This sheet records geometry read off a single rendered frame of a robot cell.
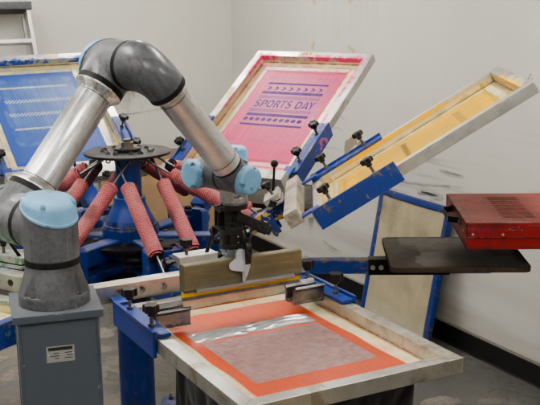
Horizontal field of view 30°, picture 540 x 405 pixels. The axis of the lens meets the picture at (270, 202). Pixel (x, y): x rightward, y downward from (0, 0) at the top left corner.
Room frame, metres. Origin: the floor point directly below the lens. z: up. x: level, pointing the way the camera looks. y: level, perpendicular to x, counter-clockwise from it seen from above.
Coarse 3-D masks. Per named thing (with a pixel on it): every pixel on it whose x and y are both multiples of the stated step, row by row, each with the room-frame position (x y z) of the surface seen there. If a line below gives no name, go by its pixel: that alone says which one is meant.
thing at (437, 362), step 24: (264, 288) 2.85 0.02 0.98; (336, 312) 2.68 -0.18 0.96; (360, 312) 2.59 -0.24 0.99; (384, 336) 2.47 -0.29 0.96; (408, 336) 2.40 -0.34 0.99; (168, 360) 2.34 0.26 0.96; (192, 360) 2.25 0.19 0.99; (432, 360) 2.23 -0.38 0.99; (456, 360) 2.24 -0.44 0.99; (216, 384) 2.10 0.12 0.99; (336, 384) 2.10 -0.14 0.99; (360, 384) 2.11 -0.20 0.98; (384, 384) 2.14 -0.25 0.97; (408, 384) 2.17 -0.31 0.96
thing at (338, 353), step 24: (240, 312) 2.71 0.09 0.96; (264, 312) 2.71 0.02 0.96; (288, 312) 2.70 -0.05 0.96; (288, 336) 2.51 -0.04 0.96; (312, 336) 2.50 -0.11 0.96; (336, 336) 2.50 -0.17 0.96; (312, 360) 2.33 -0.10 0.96; (336, 360) 2.33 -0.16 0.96; (360, 360) 2.33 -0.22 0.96; (384, 360) 2.33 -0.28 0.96
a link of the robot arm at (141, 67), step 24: (120, 48) 2.28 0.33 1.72; (144, 48) 2.27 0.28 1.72; (120, 72) 2.26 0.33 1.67; (144, 72) 2.24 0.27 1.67; (168, 72) 2.26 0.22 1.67; (168, 96) 2.26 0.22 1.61; (192, 96) 2.33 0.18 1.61; (192, 120) 2.31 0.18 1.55; (192, 144) 2.36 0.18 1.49; (216, 144) 2.36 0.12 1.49; (216, 168) 2.39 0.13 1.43; (240, 168) 2.41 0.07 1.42; (240, 192) 2.41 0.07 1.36
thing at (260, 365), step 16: (192, 320) 2.65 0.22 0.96; (208, 320) 2.64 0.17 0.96; (224, 320) 2.64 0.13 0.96; (176, 336) 2.52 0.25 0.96; (240, 336) 2.51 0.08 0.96; (256, 336) 2.51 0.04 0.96; (208, 352) 2.40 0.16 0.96; (224, 352) 2.40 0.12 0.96; (240, 352) 2.39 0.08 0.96; (256, 352) 2.39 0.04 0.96; (272, 352) 2.39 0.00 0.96; (288, 352) 2.39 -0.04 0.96; (224, 368) 2.29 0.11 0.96; (240, 368) 2.29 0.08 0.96; (256, 368) 2.28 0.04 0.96; (272, 368) 2.28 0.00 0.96; (288, 368) 2.28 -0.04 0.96; (304, 368) 2.28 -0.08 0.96; (256, 384) 2.19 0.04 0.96; (272, 384) 2.18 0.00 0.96; (288, 384) 2.18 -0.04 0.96; (304, 384) 2.18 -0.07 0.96
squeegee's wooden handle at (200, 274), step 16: (256, 256) 2.63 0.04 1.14; (272, 256) 2.65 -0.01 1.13; (288, 256) 2.67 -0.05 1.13; (192, 272) 2.54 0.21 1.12; (208, 272) 2.56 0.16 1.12; (224, 272) 2.58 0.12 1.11; (240, 272) 2.60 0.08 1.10; (256, 272) 2.63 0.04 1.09; (272, 272) 2.65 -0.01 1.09; (288, 272) 2.67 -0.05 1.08; (192, 288) 2.54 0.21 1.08
